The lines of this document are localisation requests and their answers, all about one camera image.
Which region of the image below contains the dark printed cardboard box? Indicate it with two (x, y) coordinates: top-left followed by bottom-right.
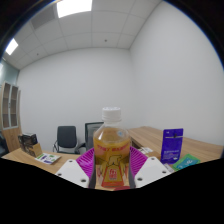
(23, 133), (44, 158)
(17, 134), (30, 153)

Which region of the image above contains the rectangular ceiling light panel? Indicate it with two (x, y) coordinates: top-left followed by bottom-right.
(4, 38), (19, 56)
(56, 0), (93, 19)

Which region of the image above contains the white printed leaflet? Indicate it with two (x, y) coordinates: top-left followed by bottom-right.
(34, 152), (62, 165)

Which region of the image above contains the black office chair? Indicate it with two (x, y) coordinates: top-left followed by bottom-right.
(53, 125), (86, 154)

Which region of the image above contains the green flat packet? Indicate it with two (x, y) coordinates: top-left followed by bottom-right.
(172, 153), (202, 172)

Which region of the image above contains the yellow tea drink bottle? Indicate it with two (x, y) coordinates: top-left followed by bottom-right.
(92, 106), (131, 190)

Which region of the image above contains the ceiling air vent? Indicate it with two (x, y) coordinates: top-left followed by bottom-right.
(30, 4), (58, 29)

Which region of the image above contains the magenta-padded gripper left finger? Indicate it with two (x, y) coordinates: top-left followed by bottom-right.
(54, 147), (97, 189)

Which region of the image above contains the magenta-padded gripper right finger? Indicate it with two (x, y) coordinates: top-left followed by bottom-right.
(127, 145), (172, 189)

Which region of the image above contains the flat round red coaster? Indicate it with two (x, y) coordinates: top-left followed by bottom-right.
(113, 185), (132, 191)

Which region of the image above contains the wooden glass-door cabinet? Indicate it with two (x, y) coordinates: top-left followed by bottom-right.
(0, 80), (23, 153)

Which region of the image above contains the purple standing pouch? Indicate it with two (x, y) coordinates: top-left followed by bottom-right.
(160, 128), (184, 165)

